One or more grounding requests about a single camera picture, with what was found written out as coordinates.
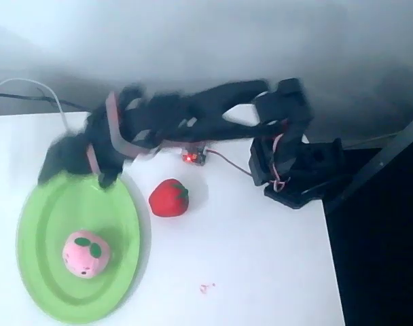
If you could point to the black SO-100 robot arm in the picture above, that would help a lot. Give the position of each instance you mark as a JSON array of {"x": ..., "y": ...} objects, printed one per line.
[{"x": 227, "y": 112}]

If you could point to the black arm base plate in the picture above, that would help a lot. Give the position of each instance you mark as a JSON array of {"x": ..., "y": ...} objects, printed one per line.
[{"x": 291, "y": 198}]

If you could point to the small pink crumbs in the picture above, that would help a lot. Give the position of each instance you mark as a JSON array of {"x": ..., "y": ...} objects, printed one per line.
[{"x": 206, "y": 288}]

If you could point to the pink peach toy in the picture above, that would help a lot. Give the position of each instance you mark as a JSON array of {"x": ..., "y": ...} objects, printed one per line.
[{"x": 86, "y": 254}]

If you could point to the black diagonal metal bar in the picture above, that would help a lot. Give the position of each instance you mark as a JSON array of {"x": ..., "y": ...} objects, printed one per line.
[{"x": 379, "y": 159}]

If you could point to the green oval plastic plate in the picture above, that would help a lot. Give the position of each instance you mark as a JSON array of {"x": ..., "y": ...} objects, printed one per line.
[{"x": 50, "y": 271}]

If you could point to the red thin servo lead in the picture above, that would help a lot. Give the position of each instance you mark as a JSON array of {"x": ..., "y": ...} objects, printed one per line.
[{"x": 227, "y": 161}]

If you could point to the red strawberry toy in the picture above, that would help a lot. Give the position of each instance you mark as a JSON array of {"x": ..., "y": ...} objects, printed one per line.
[{"x": 167, "y": 198}]

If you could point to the controller board with red LED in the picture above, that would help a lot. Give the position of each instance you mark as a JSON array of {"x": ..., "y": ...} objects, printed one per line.
[{"x": 193, "y": 157}]

